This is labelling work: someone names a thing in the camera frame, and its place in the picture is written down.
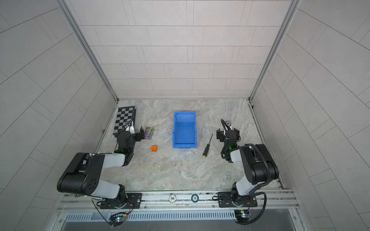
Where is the left green circuit board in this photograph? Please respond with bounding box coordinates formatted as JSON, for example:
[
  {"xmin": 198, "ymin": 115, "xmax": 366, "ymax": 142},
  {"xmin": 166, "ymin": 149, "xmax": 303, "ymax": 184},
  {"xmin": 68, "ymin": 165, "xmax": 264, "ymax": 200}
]
[{"xmin": 109, "ymin": 212, "xmax": 128, "ymax": 223}]

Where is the dark round sticker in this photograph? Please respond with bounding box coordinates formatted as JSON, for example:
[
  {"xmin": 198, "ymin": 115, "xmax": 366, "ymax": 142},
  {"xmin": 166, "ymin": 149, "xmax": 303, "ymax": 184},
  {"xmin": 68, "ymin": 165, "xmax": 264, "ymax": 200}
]
[{"xmin": 191, "ymin": 194, "xmax": 199, "ymax": 203}]

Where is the small orange cube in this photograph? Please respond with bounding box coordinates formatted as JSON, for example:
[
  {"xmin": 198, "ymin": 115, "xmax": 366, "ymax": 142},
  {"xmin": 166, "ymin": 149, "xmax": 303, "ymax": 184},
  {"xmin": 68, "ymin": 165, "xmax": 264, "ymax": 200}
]
[{"xmin": 151, "ymin": 145, "xmax": 158, "ymax": 152}]

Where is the left black cable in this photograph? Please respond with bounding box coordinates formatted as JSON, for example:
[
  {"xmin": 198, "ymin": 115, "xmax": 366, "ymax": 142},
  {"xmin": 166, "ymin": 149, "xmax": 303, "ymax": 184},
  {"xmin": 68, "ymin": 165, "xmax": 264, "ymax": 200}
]
[{"xmin": 91, "ymin": 198, "xmax": 135, "ymax": 228}]

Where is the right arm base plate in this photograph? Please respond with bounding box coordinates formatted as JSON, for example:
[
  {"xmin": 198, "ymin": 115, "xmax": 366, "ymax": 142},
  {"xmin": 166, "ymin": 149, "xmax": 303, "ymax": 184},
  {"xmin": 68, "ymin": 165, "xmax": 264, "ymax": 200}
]
[{"xmin": 213, "ymin": 192, "xmax": 258, "ymax": 208}]

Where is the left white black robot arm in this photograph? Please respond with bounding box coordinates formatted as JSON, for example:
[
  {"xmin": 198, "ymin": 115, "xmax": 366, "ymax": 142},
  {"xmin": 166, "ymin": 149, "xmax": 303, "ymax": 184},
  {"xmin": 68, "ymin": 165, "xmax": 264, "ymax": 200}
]
[{"xmin": 56, "ymin": 128, "xmax": 145, "ymax": 204}]

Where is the aluminium mounting rail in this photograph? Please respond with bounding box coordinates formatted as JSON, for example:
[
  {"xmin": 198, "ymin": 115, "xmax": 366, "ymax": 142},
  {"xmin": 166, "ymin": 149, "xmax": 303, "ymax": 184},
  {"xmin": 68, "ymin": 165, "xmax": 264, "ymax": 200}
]
[{"xmin": 57, "ymin": 188, "xmax": 299, "ymax": 212}]

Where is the colourful card box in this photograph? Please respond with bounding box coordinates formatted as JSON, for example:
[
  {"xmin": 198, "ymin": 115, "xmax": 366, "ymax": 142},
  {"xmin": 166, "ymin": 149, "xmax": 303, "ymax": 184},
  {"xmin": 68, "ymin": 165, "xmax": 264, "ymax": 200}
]
[{"xmin": 144, "ymin": 127, "xmax": 155, "ymax": 140}]

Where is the right black cable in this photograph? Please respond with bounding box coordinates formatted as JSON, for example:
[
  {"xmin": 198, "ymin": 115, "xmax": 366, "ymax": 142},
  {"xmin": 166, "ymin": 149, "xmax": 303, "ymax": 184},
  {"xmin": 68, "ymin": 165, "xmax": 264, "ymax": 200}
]
[{"xmin": 235, "ymin": 192, "xmax": 267, "ymax": 225}]

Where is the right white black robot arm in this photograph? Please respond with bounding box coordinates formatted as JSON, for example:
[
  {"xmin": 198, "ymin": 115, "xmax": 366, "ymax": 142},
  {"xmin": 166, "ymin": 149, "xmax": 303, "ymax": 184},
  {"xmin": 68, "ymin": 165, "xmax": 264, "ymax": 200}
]
[{"xmin": 216, "ymin": 129, "xmax": 279, "ymax": 206}]

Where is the green circuit board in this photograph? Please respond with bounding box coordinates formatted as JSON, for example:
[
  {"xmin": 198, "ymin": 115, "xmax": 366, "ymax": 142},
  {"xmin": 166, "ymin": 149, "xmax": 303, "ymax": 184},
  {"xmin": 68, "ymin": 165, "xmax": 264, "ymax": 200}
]
[
  {"xmin": 109, "ymin": 212, "xmax": 128, "ymax": 223},
  {"xmin": 234, "ymin": 210, "xmax": 251, "ymax": 224}
]

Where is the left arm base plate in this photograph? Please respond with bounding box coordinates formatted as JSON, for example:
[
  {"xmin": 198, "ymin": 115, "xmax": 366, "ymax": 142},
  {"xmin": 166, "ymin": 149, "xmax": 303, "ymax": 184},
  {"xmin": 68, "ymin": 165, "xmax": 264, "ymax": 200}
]
[{"xmin": 97, "ymin": 193, "xmax": 142, "ymax": 209}]

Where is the white round sticker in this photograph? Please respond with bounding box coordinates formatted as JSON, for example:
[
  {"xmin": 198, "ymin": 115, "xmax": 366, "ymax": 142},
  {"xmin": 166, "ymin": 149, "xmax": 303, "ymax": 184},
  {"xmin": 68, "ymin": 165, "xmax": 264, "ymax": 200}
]
[{"xmin": 169, "ymin": 194, "xmax": 177, "ymax": 203}]

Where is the blue plastic bin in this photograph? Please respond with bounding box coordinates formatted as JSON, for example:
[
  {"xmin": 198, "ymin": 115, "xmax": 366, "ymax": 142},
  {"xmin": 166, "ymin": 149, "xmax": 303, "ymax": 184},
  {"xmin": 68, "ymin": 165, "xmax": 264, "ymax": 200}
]
[{"xmin": 172, "ymin": 112, "xmax": 198, "ymax": 149}]

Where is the black white checkerboard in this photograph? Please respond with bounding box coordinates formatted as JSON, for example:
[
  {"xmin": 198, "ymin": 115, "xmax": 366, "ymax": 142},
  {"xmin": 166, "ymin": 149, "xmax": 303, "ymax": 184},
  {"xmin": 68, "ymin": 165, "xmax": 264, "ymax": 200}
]
[{"xmin": 113, "ymin": 106, "xmax": 136, "ymax": 138}]

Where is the black yellow screwdriver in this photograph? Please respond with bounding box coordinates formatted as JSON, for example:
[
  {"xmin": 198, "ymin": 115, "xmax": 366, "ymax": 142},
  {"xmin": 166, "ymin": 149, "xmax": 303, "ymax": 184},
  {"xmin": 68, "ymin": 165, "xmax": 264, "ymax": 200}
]
[{"xmin": 202, "ymin": 134, "xmax": 213, "ymax": 157}]

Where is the right green circuit board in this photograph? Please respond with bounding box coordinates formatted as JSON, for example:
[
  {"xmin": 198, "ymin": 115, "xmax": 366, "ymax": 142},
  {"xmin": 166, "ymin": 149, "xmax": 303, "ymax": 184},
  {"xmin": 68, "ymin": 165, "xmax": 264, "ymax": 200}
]
[{"xmin": 234, "ymin": 210, "xmax": 251, "ymax": 224}]

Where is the black cable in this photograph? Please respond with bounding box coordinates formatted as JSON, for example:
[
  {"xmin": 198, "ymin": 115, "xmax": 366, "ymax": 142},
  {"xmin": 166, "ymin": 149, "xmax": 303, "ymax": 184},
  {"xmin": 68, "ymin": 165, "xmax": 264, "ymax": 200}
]
[
  {"xmin": 235, "ymin": 192, "xmax": 267, "ymax": 225},
  {"xmin": 91, "ymin": 198, "xmax": 135, "ymax": 228}
]

